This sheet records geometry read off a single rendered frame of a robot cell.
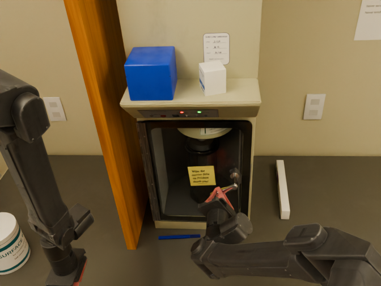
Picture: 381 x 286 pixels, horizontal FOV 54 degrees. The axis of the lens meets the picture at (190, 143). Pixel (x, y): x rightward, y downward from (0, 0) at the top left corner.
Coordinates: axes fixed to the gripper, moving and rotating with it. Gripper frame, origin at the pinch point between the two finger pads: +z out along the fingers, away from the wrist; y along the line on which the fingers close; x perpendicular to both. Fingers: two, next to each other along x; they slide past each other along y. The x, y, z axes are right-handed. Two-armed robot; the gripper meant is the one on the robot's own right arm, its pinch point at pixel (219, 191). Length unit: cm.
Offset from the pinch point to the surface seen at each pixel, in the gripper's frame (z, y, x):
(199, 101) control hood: -5.9, 30.5, -15.0
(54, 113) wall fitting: 46, 35, 61
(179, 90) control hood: -0.8, 33.3, -10.6
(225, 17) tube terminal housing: 5.5, 40.1, -27.5
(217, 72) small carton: -2.6, 33.0, -21.2
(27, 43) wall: 47, 61, 47
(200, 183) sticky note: 3.7, 2.7, 4.9
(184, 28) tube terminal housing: 5.3, 43.3, -18.6
